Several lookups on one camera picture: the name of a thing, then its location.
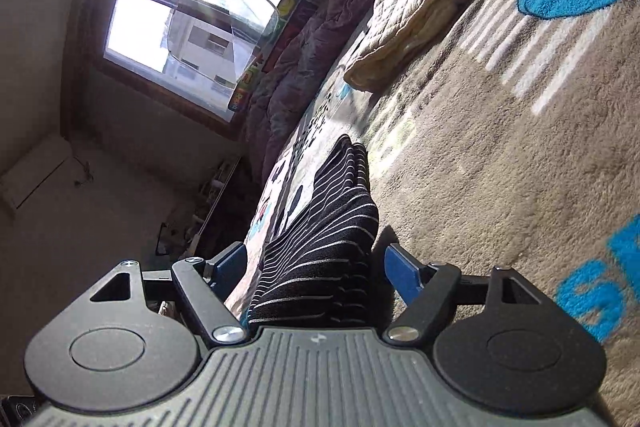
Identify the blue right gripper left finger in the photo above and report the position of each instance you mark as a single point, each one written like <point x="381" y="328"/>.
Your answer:
<point x="218" y="276"/>

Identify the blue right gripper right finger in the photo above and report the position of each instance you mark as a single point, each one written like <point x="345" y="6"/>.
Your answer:
<point x="409" y="277"/>

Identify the navy white striped shirt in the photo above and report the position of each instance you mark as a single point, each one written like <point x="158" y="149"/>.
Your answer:
<point x="316" y="274"/>

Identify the Mickey Mouse fleece blanket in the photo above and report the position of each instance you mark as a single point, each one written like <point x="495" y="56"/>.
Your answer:
<point x="513" y="141"/>

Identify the folded cream quilted blanket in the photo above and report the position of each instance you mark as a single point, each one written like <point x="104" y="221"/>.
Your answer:
<point x="395" y="30"/>

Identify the colourful alphabet foam mat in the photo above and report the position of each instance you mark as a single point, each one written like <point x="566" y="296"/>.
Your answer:
<point x="287" y="21"/>

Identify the purple crumpled comforter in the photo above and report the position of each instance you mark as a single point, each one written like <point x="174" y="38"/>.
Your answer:
<point x="283" y="94"/>

